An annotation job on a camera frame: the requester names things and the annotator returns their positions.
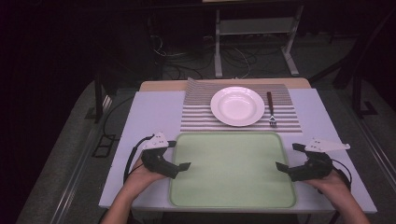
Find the bundle of floor cables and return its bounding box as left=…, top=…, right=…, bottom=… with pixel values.
left=149, top=33, right=283, bottom=80

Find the fork with brown handle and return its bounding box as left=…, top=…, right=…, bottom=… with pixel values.
left=266, top=91, right=278, bottom=129

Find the wooden table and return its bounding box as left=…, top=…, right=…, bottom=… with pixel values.
left=138, top=77, right=312, bottom=93

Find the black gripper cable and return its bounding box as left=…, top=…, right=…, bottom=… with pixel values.
left=122, top=133, right=156, bottom=185
left=317, top=159, right=353, bottom=195

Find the person's right hand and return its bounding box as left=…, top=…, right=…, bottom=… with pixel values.
left=302, top=169, right=352, bottom=202

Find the black floor cable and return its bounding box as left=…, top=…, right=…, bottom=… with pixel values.
left=102, top=95, right=135, bottom=138

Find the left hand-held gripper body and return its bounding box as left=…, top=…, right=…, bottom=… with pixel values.
left=141, top=132, right=171, bottom=175

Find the black stand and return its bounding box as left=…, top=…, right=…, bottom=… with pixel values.
left=84, top=73, right=119, bottom=124
left=349, top=69, right=379, bottom=119

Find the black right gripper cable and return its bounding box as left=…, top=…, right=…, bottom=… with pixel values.
left=317, top=159, right=353, bottom=195

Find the white foam board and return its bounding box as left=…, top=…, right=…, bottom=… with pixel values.
left=98, top=88, right=378, bottom=216

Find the light green tray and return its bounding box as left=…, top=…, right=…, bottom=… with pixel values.
left=168, top=131, right=298, bottom=209

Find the grey metal stand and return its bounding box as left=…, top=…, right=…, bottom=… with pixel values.
left=213, top=4, right=305, bottom=79

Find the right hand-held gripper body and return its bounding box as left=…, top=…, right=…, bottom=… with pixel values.
left=304, top=138, right=351, bottom=182

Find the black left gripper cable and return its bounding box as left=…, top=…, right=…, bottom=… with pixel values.
left=122, top=133, right=156, bottom=185

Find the person's left hand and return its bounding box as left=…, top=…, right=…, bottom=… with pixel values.
left=123, top=157, right=166, bottom=194

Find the striped placemat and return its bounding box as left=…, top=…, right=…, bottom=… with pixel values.
left=179, top=77, right=304, bottom=134

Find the white plate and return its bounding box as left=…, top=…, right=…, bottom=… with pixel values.
left=209, top=86, right=266, bottom=128

